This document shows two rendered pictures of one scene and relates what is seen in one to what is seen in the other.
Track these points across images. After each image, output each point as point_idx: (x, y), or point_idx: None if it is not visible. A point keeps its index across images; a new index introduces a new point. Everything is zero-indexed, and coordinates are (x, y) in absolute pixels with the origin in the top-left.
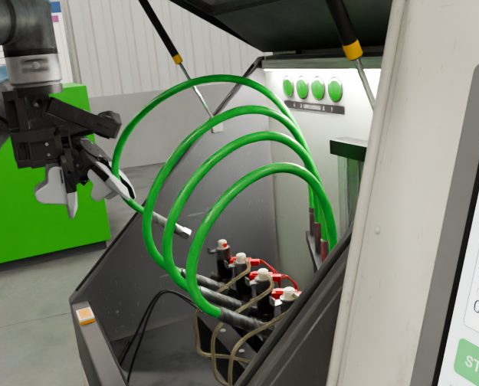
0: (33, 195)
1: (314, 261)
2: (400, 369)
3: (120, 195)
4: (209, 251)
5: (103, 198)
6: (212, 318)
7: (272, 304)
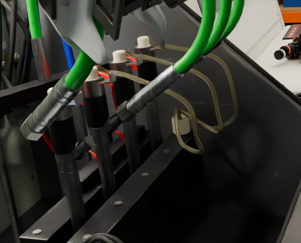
0: None
1: (16, 93)
2: (195, 6)
3: (122, 16)
4: (82, 97)
5: (149, 26)
6: (96, 226)
7: (163, 46)
